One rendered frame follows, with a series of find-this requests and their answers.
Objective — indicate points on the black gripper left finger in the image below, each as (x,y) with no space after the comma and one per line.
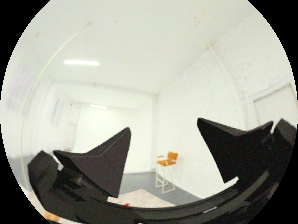
(104,165)

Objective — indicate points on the tan rectangular block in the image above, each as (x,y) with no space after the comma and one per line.
(51,216)

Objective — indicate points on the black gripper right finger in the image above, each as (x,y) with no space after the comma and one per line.
(231,147)

